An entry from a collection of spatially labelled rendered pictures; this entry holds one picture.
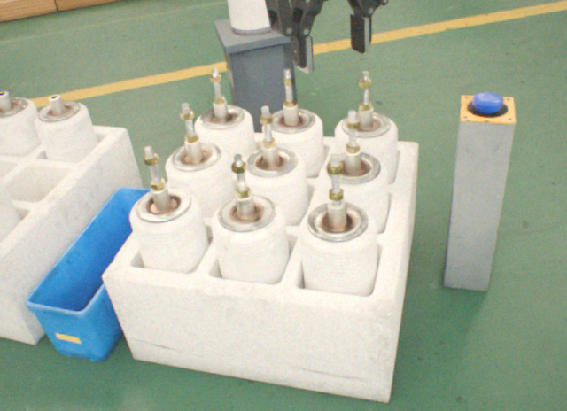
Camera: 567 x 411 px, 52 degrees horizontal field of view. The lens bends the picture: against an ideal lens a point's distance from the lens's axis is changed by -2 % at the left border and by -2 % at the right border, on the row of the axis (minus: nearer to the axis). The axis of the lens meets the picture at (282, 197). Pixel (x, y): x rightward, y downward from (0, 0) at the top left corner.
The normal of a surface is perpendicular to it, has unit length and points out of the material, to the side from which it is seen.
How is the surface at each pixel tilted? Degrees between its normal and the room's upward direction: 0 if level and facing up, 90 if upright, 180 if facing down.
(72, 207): 90
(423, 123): 0
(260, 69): 90
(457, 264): 90
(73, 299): 88
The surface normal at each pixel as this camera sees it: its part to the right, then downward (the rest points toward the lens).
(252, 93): 0.23, 0.57
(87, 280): 0.95, 0.07
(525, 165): -0.09, -0.80
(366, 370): -0.26, 0.60
